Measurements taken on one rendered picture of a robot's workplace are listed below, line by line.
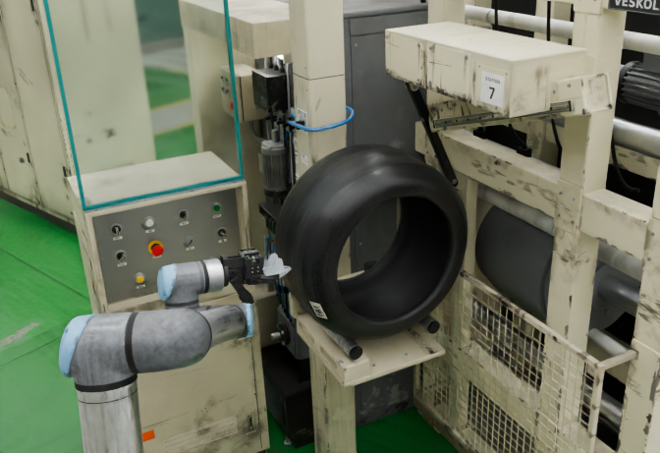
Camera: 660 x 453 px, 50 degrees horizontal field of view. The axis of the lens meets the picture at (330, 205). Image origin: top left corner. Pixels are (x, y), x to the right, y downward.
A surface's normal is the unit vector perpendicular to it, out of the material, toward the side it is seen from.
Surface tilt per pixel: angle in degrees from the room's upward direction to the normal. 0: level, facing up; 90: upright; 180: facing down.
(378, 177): 43
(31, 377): 0
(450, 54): 90
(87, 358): 74
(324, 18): 90
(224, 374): 90
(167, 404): 90
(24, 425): 0
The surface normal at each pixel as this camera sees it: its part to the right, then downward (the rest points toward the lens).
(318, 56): 0.45, 0.33
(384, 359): -0.04, -0.92
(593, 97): 0.41, 0.03
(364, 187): 0.04, -0.36
